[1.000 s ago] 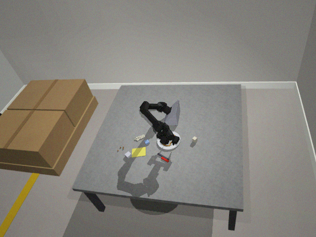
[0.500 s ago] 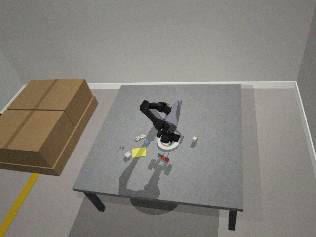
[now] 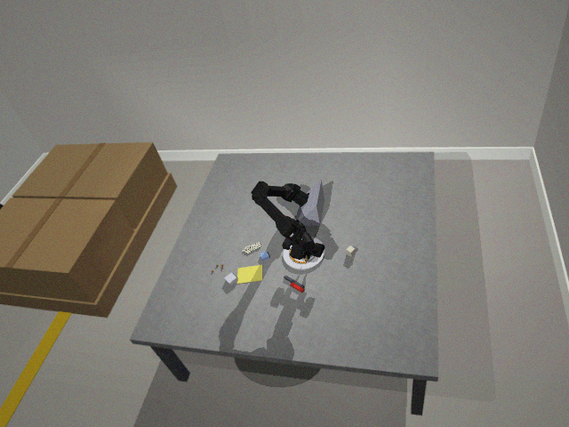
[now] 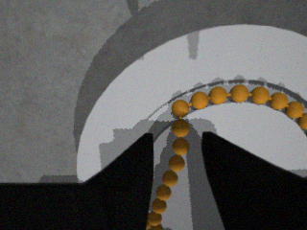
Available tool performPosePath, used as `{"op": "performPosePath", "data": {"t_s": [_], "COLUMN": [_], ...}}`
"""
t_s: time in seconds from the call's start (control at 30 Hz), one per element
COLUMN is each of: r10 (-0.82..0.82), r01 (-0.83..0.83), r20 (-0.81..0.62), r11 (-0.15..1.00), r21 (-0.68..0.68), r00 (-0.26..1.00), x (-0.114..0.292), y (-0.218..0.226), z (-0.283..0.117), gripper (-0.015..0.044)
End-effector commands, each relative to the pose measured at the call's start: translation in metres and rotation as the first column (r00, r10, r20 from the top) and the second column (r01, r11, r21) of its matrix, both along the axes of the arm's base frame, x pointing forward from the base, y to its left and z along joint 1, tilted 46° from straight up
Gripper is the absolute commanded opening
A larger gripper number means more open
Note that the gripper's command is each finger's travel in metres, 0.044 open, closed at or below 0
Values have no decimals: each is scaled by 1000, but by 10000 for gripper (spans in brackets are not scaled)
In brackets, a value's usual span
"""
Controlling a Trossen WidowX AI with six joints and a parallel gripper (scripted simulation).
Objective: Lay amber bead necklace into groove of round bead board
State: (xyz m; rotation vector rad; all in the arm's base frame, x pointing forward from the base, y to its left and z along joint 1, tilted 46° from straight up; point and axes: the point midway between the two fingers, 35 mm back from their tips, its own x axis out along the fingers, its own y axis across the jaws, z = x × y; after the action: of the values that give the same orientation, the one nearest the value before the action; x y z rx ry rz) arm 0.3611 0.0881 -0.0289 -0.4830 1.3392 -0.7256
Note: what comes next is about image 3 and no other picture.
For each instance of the yellow flat rectangular sheet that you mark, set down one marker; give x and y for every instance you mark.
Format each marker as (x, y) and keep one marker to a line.
(249, 274)

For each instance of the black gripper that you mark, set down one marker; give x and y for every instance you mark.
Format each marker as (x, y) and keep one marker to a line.
(317, 251)

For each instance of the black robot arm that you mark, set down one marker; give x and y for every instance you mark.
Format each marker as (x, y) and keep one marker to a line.
(285, 224)

